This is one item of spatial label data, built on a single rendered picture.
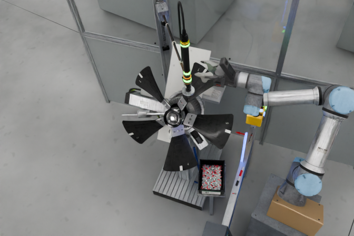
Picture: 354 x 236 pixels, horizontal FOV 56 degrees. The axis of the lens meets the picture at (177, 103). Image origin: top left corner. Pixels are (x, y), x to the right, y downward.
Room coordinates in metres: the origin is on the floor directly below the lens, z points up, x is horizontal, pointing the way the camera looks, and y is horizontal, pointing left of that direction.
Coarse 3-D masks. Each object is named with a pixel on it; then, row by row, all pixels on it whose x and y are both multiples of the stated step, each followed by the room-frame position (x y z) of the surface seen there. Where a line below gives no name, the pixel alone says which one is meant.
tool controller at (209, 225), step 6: (210, 222) 0.54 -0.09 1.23; (204, 228) 0.51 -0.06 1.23; (210, 228) 0.51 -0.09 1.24; (216, 228) 0.50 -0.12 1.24; (222, 228) 0.50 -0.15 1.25; (228, 228) 0.50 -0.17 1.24; (204, 234) 0.48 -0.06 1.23; (210, 234) 0.48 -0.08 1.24; (216, 234) 0.47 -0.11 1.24; (222, 234) 0.47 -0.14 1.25; (228, 234) 0.47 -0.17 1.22
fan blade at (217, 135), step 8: (200, 120) 1.17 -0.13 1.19; (208, 120) 1.16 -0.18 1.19; (216, 120) 1.15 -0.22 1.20; (224, 120) 1.14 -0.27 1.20; (232, 120) 1.13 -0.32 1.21; (200, 128) 1.12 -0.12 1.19; (208, 128) 1.11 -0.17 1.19; (216, 128) 1.10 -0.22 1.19; (224, 128) 1.09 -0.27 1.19; (208, 136) 1.06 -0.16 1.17; (216, 136) 1.05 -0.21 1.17; (224, 136) 1.04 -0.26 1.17; (216, 144) 1.01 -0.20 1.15; (224, 144) 1.00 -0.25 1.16
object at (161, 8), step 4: (156, 4) 1.84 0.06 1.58; (160, 4) 1.83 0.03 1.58; (164, 4) 1.83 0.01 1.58; (156, 8) 1.79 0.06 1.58; (160, 8) 1.79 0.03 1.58; (164, 8) 1.78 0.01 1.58; (156, 12) 1.81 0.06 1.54; (160, 12) 1.75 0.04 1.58; (164, 12) 1.76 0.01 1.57; (168, 12) 1.76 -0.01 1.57; (160, 16) 1.75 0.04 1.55; (168, 16) 1.76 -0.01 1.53; (160, 20) 1.75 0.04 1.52
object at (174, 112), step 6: (174, 108) 1.23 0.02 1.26; (186, 108) 1.27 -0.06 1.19; (168, 114) 1.21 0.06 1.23; (174, 114) 1.20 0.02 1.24; (180, 114) 1.19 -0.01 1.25; (186, 114) 1.24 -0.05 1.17; (168, 120) 1.18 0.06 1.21; (174, 120) 1.18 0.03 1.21; (180, 120) 1.16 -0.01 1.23; (174, 126) 1.15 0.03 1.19
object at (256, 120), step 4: (264, 108) 1.29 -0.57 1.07; (260, 112) 1.26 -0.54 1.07; (248, 116) 1.24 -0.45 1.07; (252, 116) 1.23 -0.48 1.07; (256, 116) 1.23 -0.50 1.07; (260, 116) 1.23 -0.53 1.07; (248, 120) 1.24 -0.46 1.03; (252, 120) 1.23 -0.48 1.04; (256, 120) 1.22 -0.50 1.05; (260, 120) 1.21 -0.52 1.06; (252, 124) 1.22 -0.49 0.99; (256, 124) 1.21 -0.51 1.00; (260, 124) 1.20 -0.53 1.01
